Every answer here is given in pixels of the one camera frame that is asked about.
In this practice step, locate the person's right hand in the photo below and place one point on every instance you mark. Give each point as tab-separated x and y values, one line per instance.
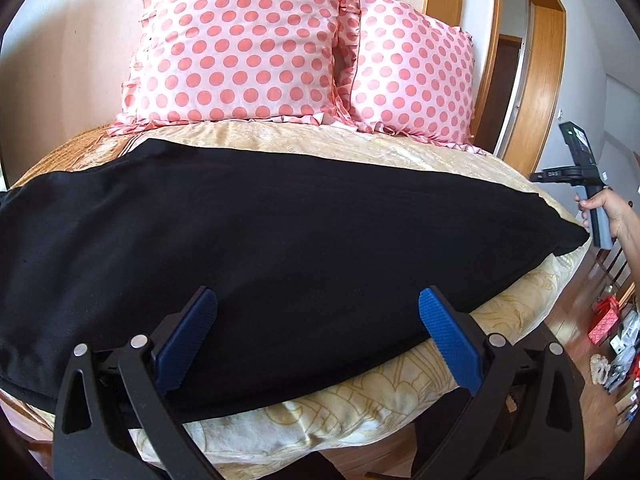
607	212

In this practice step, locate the wooden headboard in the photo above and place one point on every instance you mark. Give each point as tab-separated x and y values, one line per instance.
452	30

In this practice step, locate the large pink polka dot pillow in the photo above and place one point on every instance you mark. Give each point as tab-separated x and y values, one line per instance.
235	47

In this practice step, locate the small pink polka dot pillow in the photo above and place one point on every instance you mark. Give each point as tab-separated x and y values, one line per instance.
412	67

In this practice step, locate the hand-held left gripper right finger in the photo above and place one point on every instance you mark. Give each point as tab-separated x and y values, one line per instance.
447	335

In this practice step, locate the clutter of small floor objects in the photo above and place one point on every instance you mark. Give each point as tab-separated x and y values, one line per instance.
620	355

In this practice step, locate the cream patterned bedspread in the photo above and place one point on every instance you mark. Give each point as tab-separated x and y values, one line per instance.
380	390

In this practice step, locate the wooden bed frame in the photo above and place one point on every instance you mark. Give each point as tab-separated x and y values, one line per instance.
20	422

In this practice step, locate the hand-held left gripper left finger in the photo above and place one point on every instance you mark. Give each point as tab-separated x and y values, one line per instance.
187	335

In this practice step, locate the wooden door frame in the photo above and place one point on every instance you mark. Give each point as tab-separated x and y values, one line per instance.
535	60

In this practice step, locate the black pants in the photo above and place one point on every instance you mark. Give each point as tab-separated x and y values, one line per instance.
260	260

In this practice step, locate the red patterned gift bag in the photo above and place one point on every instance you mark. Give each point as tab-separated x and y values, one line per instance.
605	321

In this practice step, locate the person's right forearm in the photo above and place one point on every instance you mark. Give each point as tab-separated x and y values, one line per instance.
631	237

